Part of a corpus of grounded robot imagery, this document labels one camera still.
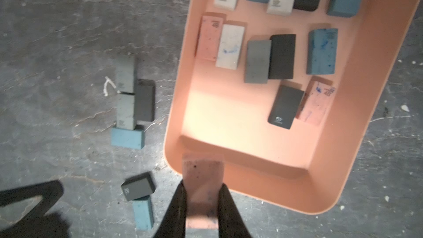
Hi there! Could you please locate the black eraser front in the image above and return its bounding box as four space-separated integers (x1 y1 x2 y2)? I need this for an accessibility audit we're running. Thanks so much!
268 34 296 80

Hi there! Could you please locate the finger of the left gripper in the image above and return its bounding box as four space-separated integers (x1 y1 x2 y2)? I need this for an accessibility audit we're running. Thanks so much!
1 180 64 221

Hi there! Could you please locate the black eraser pile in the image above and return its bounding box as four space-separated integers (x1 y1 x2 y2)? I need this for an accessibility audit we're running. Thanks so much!
121 172 156 201
268 85 304 130

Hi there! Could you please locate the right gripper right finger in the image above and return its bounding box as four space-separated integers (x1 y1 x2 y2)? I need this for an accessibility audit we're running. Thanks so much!
217 184 252 238

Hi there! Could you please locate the grey eraser upper pile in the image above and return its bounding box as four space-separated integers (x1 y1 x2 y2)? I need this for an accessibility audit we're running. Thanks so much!
115 56 137 93

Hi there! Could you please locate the pink eraser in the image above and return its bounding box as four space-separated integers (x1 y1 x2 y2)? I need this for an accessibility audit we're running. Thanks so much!
296 80 337 126
182 153 225 229
196 15 224 61

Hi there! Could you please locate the teal eraser pile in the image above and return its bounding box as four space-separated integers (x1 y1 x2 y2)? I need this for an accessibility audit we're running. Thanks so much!
111 125 145 150
132 196 154 230
306 28 338 75

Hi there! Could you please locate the teal eraser pile bottom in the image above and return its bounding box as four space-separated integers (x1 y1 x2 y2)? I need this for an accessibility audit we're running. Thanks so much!
132 196 154 230

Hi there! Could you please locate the dark grey eraser pile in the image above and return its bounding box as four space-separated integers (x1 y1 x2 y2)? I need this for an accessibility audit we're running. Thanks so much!
135 79 155 122

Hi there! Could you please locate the pink storage tray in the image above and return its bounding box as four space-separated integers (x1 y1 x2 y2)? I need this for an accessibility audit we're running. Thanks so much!
164 0 420 214

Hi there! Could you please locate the white eraser front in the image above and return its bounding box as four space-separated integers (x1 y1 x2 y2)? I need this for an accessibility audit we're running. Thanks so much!
215 24 245 70

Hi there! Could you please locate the grey eraser lower pile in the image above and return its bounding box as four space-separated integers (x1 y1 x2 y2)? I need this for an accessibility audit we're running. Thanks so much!
116 93 137 130

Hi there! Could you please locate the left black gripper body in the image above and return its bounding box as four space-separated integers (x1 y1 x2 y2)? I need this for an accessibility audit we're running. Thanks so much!
1 213 71 238

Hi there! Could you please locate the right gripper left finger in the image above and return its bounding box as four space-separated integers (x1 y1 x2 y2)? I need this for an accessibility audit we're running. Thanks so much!
154 181 187 238

